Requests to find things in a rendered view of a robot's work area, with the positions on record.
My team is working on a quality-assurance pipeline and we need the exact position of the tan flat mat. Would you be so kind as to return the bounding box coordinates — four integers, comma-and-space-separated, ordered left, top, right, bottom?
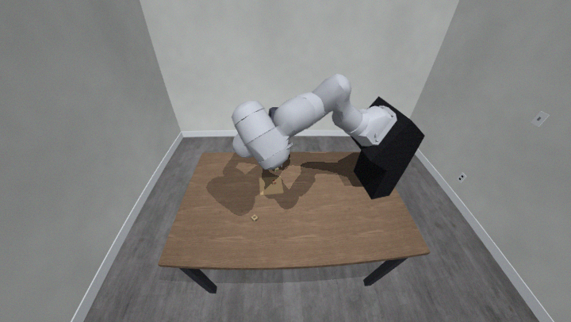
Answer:
259, 176, 284, 196

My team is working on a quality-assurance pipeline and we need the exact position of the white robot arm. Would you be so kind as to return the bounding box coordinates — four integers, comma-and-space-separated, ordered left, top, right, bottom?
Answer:
232, 74, 397, 170

